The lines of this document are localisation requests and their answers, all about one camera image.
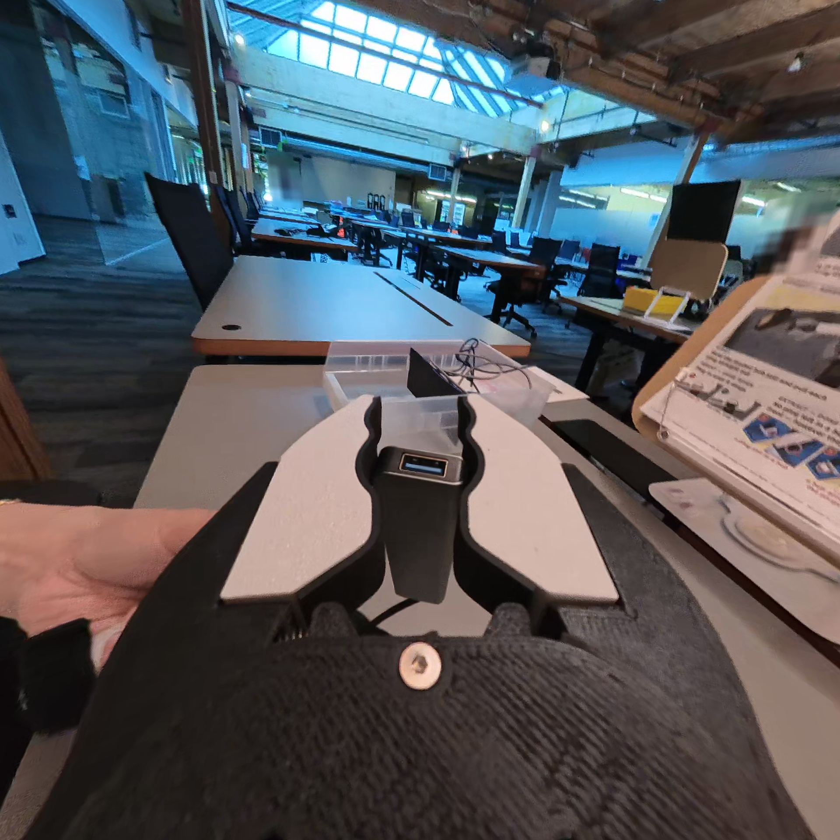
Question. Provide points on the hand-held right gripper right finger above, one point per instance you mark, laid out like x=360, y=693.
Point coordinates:
x=531, y=525

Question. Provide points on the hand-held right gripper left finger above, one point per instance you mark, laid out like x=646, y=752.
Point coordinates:
x=308, y=525

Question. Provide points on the black usb adapter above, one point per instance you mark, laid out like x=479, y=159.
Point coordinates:
x=420, y=525

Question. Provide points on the clear plastic bin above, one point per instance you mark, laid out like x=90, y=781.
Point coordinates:
x=420, y=410

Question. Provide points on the person's left hand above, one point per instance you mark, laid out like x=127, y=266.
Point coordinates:
x=79, y=564

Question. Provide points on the black desk pad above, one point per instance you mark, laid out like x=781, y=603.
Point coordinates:
x=610, y=453

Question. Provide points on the white laminated checklist sheet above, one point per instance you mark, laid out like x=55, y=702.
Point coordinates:
x=564, y=390

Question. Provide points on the black divider panel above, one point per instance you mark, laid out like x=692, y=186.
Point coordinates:
x=426, y=377

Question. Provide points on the grey desk with wood edge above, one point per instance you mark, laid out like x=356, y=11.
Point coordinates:
x=590, y=305
x=315, y=302

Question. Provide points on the wooden pillar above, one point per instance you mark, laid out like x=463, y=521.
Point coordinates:
x=19, y=439

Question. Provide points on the yellow plastic bin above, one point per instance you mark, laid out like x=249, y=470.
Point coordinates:
x=640, y=302

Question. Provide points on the clear acrylic stand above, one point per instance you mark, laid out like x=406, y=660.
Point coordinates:
x=663, y=313

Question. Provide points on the printed instruction sheet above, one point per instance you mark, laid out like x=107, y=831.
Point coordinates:
x=754, y=380

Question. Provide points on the rows of office desks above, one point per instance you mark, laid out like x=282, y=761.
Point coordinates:
x=479, y=259

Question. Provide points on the plain wooden board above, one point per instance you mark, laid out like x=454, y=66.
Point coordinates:
x=689, y=269

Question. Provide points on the ceiling projector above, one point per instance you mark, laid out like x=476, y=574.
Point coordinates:
x=535, y=65

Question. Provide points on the white rounded base plate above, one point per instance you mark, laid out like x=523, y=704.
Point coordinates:
x=774, y=590

